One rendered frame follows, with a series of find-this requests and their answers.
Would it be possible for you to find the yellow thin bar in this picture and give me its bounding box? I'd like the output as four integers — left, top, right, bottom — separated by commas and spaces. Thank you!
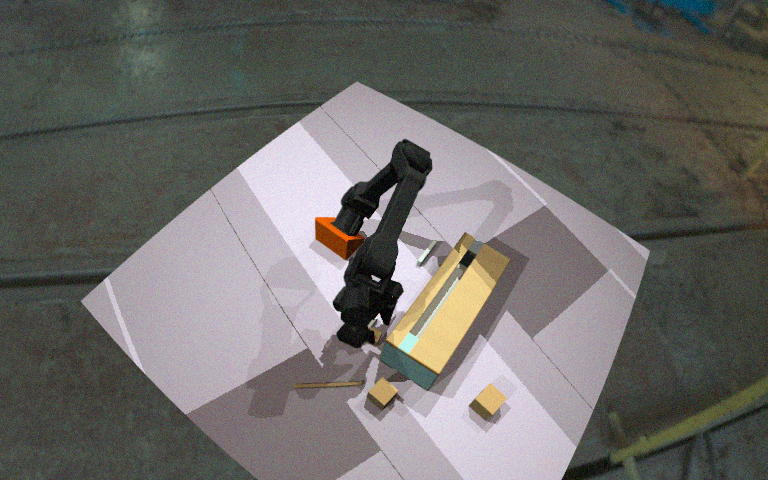
294, 382, 362, 389

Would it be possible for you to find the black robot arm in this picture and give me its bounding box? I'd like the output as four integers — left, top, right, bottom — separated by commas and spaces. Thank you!
330, 139, 432, 327

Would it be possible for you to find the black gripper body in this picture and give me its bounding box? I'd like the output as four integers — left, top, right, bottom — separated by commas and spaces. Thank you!
336, 280, 404, 348

